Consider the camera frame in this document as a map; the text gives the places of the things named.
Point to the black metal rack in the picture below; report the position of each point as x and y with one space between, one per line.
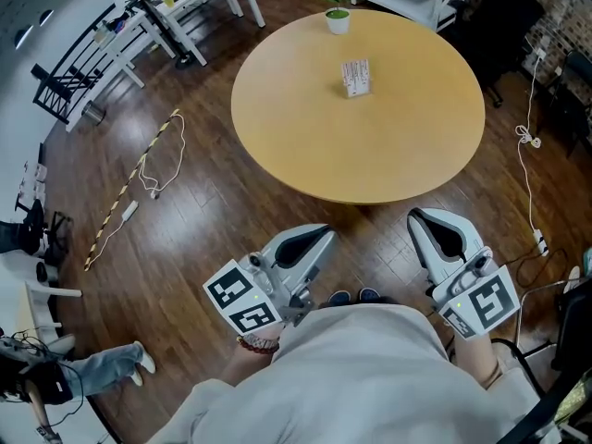
69 77

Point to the black office chair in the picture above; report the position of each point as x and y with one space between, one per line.
501 30

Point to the small white table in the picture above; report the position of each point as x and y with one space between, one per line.
122 44

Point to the person's dark shoe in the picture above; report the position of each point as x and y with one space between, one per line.
370 294
339 297

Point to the white power adapter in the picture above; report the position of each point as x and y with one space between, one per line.
130 211

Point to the person's dark right shoe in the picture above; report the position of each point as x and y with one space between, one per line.
370 294

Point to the yellow cup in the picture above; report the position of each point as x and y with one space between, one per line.
169 1

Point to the white power strip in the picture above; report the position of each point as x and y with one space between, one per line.
542 242

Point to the silver wristwatch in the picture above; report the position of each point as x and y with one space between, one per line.
259 340

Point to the person's dark left shoe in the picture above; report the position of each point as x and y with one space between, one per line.
339 297

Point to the green plant in white pot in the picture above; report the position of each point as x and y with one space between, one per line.
337 14

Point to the white plastic stool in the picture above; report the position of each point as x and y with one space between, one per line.
32 289

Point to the white card stand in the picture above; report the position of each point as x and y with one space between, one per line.
357 79

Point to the black metal frame chair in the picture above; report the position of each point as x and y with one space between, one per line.
571 322

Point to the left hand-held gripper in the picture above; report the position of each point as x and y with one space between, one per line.
240 294

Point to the black side chair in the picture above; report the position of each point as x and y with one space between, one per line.
573 100

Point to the person's grey shirt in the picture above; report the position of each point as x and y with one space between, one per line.
361 377

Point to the metal waste bin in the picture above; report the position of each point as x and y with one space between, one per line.
92 111

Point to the person's left forearm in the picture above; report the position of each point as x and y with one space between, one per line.
247 363

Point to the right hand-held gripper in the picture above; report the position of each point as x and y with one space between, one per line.
485 299

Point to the yellow black striped floor strip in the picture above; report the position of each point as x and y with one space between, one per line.
134 174

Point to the black pole stand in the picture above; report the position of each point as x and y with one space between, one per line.
152 12

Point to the person's right forearm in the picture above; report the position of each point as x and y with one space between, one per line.
476 361

